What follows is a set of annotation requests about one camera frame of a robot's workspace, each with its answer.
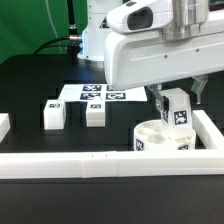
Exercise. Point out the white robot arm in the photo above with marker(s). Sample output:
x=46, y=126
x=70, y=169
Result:
x=97, y=30

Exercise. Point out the white U-shaped fence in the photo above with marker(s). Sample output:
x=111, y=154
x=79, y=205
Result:
x=206, y=161

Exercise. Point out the white marker sheet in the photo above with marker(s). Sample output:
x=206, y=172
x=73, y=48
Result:
x=86, y=92

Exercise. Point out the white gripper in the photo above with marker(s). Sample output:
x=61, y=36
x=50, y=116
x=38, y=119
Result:
x=157, y=41

